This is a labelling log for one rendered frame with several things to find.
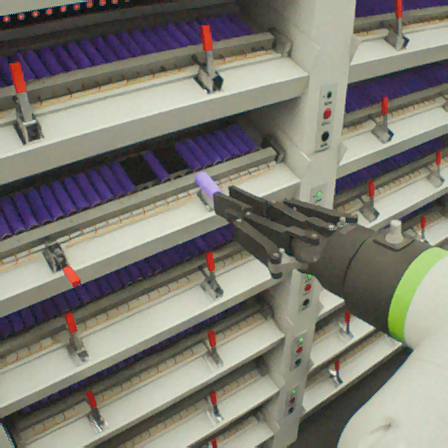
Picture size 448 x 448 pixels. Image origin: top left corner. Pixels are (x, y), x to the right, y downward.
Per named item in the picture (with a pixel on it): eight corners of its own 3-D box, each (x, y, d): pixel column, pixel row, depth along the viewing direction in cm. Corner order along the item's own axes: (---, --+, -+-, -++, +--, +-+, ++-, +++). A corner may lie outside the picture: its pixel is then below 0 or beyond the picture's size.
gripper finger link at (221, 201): (254, 229, 63) (249, 231, 62) (219, 211, 68) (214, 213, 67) (253, 206, 61) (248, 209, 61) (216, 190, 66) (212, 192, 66)
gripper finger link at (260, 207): (262, 202, 62) (267, 200, 62) (227, 186, 67) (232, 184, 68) (264, 225, 63) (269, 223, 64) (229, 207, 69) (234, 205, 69)
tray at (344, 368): (423, 328, 174) (444, 309, 164) (295, 421, 145) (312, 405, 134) (386, 284, 183) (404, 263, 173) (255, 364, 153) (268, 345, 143)
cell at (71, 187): (73, 182, 81) (90, 212, 79) (62, 186, 80) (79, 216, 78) (73, 175, 80) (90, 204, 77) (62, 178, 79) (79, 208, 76)
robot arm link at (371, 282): (383, 364, 46) (439, 319, 51) (394, 255, 41) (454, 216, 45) (335, 334, 50) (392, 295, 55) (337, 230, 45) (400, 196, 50)
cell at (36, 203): (37, 195, 78) (53, 225, 76) (25, 198, 77) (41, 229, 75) (36, 187, 77) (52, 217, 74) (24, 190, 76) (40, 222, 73)
